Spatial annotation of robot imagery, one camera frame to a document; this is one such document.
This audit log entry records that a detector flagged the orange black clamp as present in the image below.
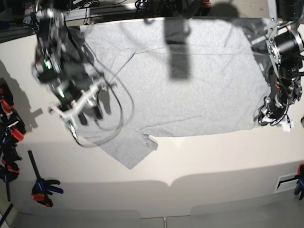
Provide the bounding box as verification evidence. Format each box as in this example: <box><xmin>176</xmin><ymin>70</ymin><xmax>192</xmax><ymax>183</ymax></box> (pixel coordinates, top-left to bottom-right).
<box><xmin>0</xmin><ymin>78</ymin><xmax>14</xmax><ymax>114</ymax></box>
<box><xmin>7</xmin><ymin>113</ymin><xmax>26</xmax><ymax>142</ymax></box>

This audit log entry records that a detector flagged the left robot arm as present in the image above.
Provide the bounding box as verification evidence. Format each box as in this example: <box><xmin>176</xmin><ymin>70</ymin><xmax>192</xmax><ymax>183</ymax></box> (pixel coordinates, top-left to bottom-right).
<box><xmin>258</xmin><ymin>0</ymin><xmax>304</xmax><ymax>126</ymax></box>

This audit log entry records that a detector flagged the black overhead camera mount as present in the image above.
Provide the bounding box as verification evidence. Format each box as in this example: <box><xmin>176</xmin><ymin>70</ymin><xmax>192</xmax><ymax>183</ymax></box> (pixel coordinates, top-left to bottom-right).
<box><xmin>175</xmin><ymin>0</ymin><xmax>202</xmax><ymax>19</ymax></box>

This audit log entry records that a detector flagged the blue bar clamp on table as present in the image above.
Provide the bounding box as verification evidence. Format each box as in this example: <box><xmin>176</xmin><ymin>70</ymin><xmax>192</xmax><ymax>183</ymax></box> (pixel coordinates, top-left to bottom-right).
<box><xmin>28</xmin><ymin>150</ymin><xmax>64</xmax><ymax>208</ymax></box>

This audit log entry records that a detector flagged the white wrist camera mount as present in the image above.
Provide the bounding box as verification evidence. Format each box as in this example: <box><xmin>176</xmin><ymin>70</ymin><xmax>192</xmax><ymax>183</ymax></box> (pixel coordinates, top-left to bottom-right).
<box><xmin>280</xmin><ymin>121</ymin><xmax>294</xmax><ymax>132</ymax></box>
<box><xmin>48</xmin><ymin>80</ymin><xmax>104</xmax><ymax>128</ymax></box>

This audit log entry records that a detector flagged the grey T-shirt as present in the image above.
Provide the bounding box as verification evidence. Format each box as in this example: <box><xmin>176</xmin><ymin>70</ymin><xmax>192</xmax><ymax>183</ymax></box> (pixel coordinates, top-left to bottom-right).
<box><xmin>77</xmin><ymin>18</ymin><xmax>270</xmax><ymax>169</ymax></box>

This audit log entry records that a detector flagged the aluminium frame rail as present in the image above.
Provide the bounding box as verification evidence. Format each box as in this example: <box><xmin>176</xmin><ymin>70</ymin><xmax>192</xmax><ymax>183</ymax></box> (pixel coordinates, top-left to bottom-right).
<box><xmin>0</xmin><ymin>3</ymin><xmax>136</xmax><ymax>43</ymax></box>

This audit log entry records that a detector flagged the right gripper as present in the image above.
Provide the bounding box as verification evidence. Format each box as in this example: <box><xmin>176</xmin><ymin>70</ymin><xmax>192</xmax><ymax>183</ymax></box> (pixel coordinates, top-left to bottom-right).
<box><xmin>76</xmin><ymin>87</ymin><xmax>103</xmax><ymax>125</ymax></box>

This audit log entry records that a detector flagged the blue clamp right edge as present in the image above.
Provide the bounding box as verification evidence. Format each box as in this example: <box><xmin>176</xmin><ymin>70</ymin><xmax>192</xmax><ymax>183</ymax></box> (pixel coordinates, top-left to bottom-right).
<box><xmin>294</xmin><ymin>163</ymin><xmax>304</xmax><ymax>200</ymax></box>

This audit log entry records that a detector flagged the orange black clamp upper left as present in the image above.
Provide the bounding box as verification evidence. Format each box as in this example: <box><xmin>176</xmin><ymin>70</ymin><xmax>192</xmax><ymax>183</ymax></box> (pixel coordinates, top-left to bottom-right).
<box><xmin>0</xmin><ymin>78</ymin><xmax>14</xmax><ymax>114</ymax></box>

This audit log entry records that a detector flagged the orange black clamp lower left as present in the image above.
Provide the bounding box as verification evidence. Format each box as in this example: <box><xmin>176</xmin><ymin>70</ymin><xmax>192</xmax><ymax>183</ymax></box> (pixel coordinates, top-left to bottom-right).
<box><xmin>7</xmin><ymin>113</ymin><xmax>26</xmax><ymax>142</ymax></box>

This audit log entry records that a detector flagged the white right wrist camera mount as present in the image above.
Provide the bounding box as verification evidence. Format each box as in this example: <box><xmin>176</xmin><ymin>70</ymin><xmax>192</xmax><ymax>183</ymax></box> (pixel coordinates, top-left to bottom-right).
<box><xmin>48</xmin><ymin>80</ymin><xmax>104</xmax><ymax>128</ymax></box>

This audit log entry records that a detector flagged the black camera cable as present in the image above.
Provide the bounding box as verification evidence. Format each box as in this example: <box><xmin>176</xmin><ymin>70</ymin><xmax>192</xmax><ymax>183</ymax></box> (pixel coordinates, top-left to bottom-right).
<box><xmin>64</xmin><ymin>21</ymin><xmax>135</xmax><ymax>149</ymax></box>

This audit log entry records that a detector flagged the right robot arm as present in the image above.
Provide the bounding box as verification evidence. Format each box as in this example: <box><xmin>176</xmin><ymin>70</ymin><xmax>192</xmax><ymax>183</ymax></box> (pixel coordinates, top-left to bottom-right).
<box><xmin>32</xmin><ymin>6</ymin><xmax>104</xmax><ymax>126</ymax></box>

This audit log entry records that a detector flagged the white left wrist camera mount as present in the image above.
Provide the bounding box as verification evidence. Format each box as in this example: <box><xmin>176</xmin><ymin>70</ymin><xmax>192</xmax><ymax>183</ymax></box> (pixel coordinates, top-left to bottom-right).
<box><xmin>280</xmin><ymin>121</ymin><xmax>294</xmax><ymax>132</ymax></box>

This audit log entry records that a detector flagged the white label plate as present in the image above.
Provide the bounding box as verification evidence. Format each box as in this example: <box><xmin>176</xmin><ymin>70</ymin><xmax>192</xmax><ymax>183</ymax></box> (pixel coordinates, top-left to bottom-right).
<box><xmin>274</xmin><ymin>173</ymin><xmax>298</xmax><ymax>193</ymax></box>

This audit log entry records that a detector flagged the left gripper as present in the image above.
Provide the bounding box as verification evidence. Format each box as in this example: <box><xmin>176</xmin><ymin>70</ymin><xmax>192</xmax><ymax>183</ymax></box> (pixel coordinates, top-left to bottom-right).
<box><xmin>258</xmin><ymin>104</ymin><xmax>285</xmax><ymax>126</ymax></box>

